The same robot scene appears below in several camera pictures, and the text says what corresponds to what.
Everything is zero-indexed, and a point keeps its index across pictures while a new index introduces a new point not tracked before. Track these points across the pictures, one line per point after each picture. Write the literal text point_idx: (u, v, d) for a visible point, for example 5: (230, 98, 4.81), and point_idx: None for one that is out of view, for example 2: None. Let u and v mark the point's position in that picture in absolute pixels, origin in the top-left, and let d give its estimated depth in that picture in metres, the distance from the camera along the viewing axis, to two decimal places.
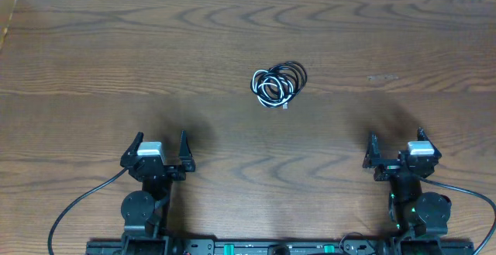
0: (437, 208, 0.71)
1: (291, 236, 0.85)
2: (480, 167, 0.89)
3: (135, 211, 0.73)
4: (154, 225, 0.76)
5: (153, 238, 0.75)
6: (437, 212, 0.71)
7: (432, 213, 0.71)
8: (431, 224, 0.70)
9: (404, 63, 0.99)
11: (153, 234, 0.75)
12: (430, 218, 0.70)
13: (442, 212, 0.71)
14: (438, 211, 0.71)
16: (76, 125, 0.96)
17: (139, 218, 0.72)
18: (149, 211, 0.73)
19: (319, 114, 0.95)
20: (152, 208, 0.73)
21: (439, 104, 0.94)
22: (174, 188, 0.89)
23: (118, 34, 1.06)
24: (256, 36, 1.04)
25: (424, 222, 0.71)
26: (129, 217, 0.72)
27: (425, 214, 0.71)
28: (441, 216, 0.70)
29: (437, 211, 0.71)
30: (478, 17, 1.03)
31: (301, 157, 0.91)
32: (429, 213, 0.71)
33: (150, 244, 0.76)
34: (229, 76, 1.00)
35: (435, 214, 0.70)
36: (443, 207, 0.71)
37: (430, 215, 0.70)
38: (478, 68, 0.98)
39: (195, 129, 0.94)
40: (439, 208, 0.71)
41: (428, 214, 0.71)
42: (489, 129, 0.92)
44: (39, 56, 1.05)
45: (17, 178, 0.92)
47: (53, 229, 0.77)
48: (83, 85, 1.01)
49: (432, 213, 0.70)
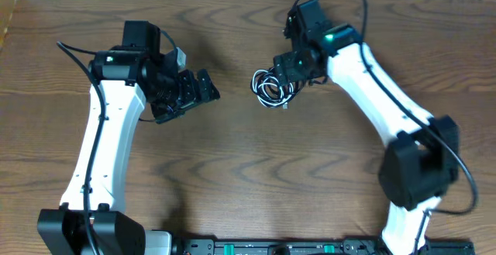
0: (340, 34, 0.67)
1: (291, 236, 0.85)
2: (480, 167, 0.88)
3: (136, 39, 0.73)
4: (139, 56, 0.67)
5: (135, 64, 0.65)
6: (319, 12, 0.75)
7: (311, 12, 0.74)
8: (322, 35, 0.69)
9: (404, 63, 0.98)
11: (136, 63, 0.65)
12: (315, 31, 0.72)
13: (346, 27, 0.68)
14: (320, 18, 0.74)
16: (76, 125, 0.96)
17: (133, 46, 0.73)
18: (142, 43, 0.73)
19: (319, 114, 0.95)
20: (146, 36, 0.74)
21: (439, 103, 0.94)
22: (191, 93, 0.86)
23: (118, 34, 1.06)
24: (255, 36, 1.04)
25: (321, 39, 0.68)
26: (135, 44, 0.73)
27: (329, 32, 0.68)
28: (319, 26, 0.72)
29: (318, 8, 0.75)
30: (478, 16, 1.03)
31: (301, 156, 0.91)
32: (315, 30, 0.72)
33: (142, 84, 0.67)
34: (228, 76, 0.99)
35: (320, 25, 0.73)
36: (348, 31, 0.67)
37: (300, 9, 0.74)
38: (478, 68, 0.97)
39: (194, 128, 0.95)
40: (324, 25, 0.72)
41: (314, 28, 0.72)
42: (489, 128, 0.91)
44: (39, 56, 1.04)
45: (17, 178, 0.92)
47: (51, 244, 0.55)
48: (82, 84, 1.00)
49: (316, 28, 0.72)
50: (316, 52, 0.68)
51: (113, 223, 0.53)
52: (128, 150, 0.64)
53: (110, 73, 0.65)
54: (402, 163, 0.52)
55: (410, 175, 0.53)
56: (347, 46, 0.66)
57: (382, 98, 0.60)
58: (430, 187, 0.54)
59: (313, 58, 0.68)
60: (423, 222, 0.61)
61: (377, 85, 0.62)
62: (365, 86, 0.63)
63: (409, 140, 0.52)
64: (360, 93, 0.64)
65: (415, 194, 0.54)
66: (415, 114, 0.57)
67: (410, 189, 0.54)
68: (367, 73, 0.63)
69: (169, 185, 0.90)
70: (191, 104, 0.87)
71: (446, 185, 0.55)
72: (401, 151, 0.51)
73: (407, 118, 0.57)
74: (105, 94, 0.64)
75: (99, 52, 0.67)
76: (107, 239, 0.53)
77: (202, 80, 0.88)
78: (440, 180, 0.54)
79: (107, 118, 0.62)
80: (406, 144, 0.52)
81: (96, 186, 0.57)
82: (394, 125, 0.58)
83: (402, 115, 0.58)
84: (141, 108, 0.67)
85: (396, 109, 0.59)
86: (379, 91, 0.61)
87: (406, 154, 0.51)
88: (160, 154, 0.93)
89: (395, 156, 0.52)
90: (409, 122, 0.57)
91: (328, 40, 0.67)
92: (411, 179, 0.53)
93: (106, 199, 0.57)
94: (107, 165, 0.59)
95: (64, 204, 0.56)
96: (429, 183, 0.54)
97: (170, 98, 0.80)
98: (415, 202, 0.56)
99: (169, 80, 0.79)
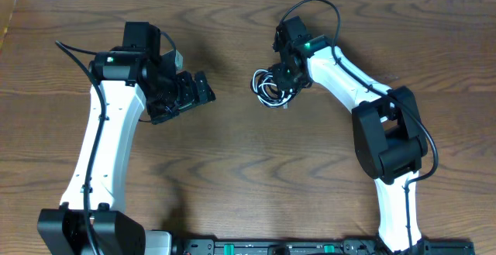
0: (318, 43, 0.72)
1: (291, 237, 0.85)
2: (480, 167, 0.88)
3: (135, 39, 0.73)
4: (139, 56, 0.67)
5: (134, 63, 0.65)
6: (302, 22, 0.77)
7: (294, 24, 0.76)
8: (302, 43, 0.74)
9: (404, 63, 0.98)
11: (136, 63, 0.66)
12: (297, 40, 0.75)
13: (322, 38, 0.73)
14: (303, 30, 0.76)
16: (76, 125, 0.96)
17: (131, 47, 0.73)
18: (141, 44, 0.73)
19: (319, 114, 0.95)
20: (146, 36, 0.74)
21: (439, 103, 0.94)
22: (191, 94, 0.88)
23: (117, 34, 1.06)
24: (255, 36, 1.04)
25: (301, 46, 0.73)
26: (133, 45, 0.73)
27: (308, 43, 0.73)
28: (301, 36, 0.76)
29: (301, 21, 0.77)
30: (478, 16, 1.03)
31: (301, 157, 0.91)
32: (297, 40, 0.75)
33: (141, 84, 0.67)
34: (228, 76, 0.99)
35: (302, 38, 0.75)
36: (324, 41, 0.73)
37: (284, 23, 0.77)
38: (479, 68, 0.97)
39: (194, 128, 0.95)
40: (307, 36, 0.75)
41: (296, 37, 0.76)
42: (489, 128, 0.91)
44: (39, 56, 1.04)
45: (17, 177, 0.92)
47: (53, 248, 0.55)
48: (82, 85, 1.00)
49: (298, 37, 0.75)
50: (298, 58, 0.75)
51: (113, 222, 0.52)
52: (128, 151, 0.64)
53: (110, 74, 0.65)
54: (366, 125, 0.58)
55: (375, 141, 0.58)
56: (322, 49, 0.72)
57: (348, 80, 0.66)
58: (399, 156, 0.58)
59: (296, 63, 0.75)
60: (407, 198, 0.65)
61: (345, 72, 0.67)
62: (334, 73, 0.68)
63: (370, 105, 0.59)
64: (332, 81, 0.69)
65: (387, 162, 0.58)
66: (377, 87, 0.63)
67: (380, 155, 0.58)
68: (337, 64, 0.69)
69: (169, 185, 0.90)
70: (190, 105, 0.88)
71: (415, 156, 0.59)
72: (363, 116, 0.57)
73: (369, 91, 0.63)
74: (105, 94, 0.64)
75: (100, 53, 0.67)
76: (107, 239, 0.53)
77: (200, 82, 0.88)
78: (407, 148, 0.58)
79: (107, 119, 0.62)
80: (367, 108, 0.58)
81: (96, 186, 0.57)
82: (359, 98, 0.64)
83: (365, 91, 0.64)
84: (141, 108, 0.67)
85: (359, 87, 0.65)
86: (346, 75, 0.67)
87: (367, 118, 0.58)
88: (160, 154, 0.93)
89: (359, 121, 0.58)
90: (372, 95, 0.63)
91: (307, 48, 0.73)
92: (378, 143, 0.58)
93: (106, 199, 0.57)
94: (106, 165, 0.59)
95: (64, 203, 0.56)
96: (397, 149, 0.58)
97: (169, 99, 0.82)
98: (389, 174, 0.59)
99: (168, 80, 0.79)
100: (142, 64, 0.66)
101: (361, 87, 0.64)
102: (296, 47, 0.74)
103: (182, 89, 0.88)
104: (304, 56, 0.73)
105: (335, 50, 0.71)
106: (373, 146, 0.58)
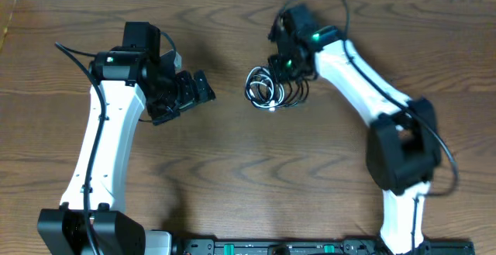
0: (326, 35, 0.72)
1: (291, 237, 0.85)
2: (480, 167, 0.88)
3: (136, 39, 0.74)
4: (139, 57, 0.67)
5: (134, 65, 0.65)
6: (307, 15, 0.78)
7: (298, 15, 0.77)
8: (309, 34, 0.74)
9: (404, 63, 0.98)
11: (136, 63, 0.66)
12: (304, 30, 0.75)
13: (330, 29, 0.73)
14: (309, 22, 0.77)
16: (76, 125, 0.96)
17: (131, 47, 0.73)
18: (142, 44, 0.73)
19: (320, 114, 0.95)
20: (146, 36, 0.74)
21: (439, 103, 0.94)
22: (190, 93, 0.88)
23: (117, 34, 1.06)
24: (255, 36, 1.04)
25: (308, 37, 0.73)
26: (133, 46, 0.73)
27: (316, 33, 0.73)
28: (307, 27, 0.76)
29: (307, 13, 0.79)
30: (479, 16, 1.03)
31: (301, 157, 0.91)
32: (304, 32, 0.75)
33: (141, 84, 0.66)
34: (228, 76, 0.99)
35: (308, 29, 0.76)
36: (332, 33, 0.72)
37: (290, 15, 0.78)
38: (479, 68, 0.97)
39: (194, 128, 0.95)
40: (313, 28, 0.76)
41: (302, 29, 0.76)
42: (489, 128, 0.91)
44: (39, 56, 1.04)
45: (17, 177, 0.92)
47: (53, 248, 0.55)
48: (82, 85, 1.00)
49: (304, 28, 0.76)
50: (304, 49, 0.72)
51: (113, 222, 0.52)
52: (128, 151, 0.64)
53: (110, 74, 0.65)
54: (384, 142, 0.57)
55: (391, 156, 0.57)
56: (332, 41, 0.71)
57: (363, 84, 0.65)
58: (413, 170, 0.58)
59: (302, 56, 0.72)
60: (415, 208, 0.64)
61: (359, 75, 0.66)
62: (347, 74, 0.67)
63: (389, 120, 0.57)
64: (344, 82, 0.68)
65: (401, 176, 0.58)
66: (394, 98, 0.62)
67: (397, 170, 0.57)
68: (350, 64, 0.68)
69: (169, 185, 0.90)
70: (190, 104, 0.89)
71: (429, 170, 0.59)
72: (381, 132, 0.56)
73: (386, 101, 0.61)
74: (106, 94, 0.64)
75: (100, 53, 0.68)
76: (107, 239, 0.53)
77: (199, 80, 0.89)
78: (422, 163, 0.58)
79: (107, 119, 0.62)
80: (386, 124, 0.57)
81: (96, 186, 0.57)
82: (374, 107, 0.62)
83: (382, 99, 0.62)
84: (141, 108, 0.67)
85: (376, 94, 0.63)
86: (361, 79, 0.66)
87: (385, 134, 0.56)
88: (160, 154, 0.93)
89: (377, 136, 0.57)
90: (388, 105, 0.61)
91: (315, 39, 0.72)
92: (396, 160, 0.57)
93: (106, 199, 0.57)
94: (106, 165, 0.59)
95: (64, 203, 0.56)
96: (413, 165, 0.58)
97: (170, 99, 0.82)
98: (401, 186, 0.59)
99: (168, 80, 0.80)
100: (142, 65, 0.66)
101: (377, 95, 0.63)
102: (302, 38, 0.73)
103: (182, 87, 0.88)
104: (312, 46, 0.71)
105: (347, 48, 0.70)
106: (388, 160, 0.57)
